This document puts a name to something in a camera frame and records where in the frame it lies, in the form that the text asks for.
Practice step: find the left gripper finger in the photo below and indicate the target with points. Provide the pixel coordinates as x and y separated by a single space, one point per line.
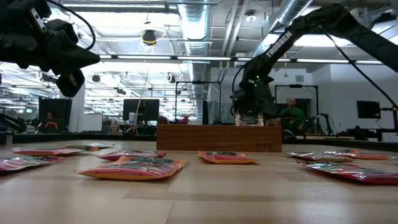
62 31
77 57

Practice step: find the vanilla cinnamon apple tea bag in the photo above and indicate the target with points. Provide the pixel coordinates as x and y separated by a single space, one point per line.
248 120
101 145
82 148
317 156

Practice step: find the peach passion fruit tea bag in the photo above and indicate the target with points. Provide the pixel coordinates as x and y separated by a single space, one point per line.
357 154
133 169
225 158
46 152

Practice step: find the background black robot arm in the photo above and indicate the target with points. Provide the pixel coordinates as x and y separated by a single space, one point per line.
326 123

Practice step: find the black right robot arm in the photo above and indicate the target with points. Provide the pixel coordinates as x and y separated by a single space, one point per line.
280 43

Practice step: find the wooden tea box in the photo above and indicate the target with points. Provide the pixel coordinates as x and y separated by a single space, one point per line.
217 138

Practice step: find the strawberry tea bag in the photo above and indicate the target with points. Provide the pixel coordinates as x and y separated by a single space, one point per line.
25 163
351 173
130 155

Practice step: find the person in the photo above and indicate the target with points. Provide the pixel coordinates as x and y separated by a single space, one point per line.
292 113
49 124

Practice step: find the yellow hanging tag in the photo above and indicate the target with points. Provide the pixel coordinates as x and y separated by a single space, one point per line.
285 74

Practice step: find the black computer monitor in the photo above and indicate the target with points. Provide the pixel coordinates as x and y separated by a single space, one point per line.
59 107
146 109

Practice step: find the long ceiling light strip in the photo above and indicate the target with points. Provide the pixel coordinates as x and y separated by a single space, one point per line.
202 58

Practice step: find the round ceiling sensor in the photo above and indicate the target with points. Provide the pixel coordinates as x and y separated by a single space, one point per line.
250 17

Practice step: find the black desk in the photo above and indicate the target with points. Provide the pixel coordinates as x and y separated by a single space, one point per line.
360 135

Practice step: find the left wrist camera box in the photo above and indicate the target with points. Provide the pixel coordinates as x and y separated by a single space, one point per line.
70 83

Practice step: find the black metal stand frame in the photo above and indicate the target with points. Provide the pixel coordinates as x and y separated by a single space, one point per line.
295 86
199 82

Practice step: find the black ceiling camera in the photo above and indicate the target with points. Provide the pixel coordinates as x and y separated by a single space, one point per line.
149 36

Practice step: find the silver ceiling duct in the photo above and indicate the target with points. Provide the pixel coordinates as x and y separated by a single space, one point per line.
289 12
194 25

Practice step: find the black wall monitor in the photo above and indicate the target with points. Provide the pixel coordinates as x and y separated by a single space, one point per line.
368 109

